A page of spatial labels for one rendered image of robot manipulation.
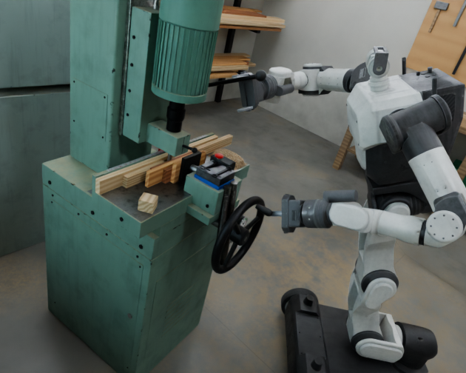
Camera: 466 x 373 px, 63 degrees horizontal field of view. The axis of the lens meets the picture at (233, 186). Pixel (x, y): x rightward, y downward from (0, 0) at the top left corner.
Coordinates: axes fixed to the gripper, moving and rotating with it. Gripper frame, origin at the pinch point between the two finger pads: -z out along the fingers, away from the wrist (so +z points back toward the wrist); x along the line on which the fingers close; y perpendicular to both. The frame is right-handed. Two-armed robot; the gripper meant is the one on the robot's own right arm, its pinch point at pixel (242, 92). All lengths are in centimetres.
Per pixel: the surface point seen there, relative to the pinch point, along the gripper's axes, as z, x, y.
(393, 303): 107, 144, -19
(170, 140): -17.4, 11.4, 19.4
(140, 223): -43, 30, 13
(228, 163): -9.1, 21.5, 3.6
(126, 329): -36, 79, 44
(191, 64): -19.2, -10.7, 3.3
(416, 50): 315, -1, -2
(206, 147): 6.5, 19.3, 24.6
